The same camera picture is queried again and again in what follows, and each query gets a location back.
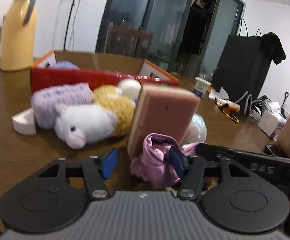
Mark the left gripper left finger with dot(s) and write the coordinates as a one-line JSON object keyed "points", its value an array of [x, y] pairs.
{"points": [[94, 170]]}

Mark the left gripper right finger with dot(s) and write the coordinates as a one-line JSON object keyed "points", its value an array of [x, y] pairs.
{"points": [[191, 170]]}

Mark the purple satin scrunchie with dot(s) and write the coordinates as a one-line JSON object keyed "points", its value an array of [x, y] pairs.
{"points": [[152, 164]]}

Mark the pink sponge block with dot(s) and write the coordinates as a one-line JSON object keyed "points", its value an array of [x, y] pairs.
{"points": [[166, 110]]}

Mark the iridescent mesh pouf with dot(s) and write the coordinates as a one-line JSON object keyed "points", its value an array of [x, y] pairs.
{"points": [[196, 132]]}

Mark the white alpaca plush toy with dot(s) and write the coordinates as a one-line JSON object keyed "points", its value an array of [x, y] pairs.
{"points": [[81, 125]]}

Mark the white tissue box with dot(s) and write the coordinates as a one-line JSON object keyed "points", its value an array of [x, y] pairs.
{"points": [[272, 121]]}

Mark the yellow fuzzy plush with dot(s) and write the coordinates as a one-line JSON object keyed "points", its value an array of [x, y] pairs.
{"points": [[111, 99]]}

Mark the orange white tube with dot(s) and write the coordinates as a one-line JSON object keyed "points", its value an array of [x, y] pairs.
{"points": [[228, 108]]}

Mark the white yogurt cup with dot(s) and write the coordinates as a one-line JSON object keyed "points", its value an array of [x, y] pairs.
{"points": [[200, 87]]}

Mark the crumpled white paper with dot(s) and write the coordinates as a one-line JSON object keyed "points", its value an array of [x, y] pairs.
{"points": [[222, 94]]}

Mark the white wedge sponge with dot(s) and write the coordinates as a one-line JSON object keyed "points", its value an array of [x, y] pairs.
{"points": [[24, 122]]}

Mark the lavender knit headband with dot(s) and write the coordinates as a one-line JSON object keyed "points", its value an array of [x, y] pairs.
{"points": [[43, 101]]}

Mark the white foam ball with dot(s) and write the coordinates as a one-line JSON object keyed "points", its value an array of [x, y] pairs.
{"points": [[129, 88]]}

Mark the red cardboard box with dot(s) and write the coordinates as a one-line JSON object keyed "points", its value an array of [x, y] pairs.
{"points": [[96, 69]]}

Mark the lavender towel in box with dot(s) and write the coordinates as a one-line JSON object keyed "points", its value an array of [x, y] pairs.
{"points": [[67, 65]]}

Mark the black cloth on cabinet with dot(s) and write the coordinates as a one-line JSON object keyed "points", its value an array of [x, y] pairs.
{"points": [[271, 46]]}

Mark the dark wooden chair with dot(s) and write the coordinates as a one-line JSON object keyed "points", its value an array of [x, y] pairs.
{"points": [[125, 41]]}

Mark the sliding glass door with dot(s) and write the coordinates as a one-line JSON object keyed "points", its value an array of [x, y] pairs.
{"points": [[189, 35]]}

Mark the yellow thermos jug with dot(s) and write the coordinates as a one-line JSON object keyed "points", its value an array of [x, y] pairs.
{"points": [[17, 36]]}

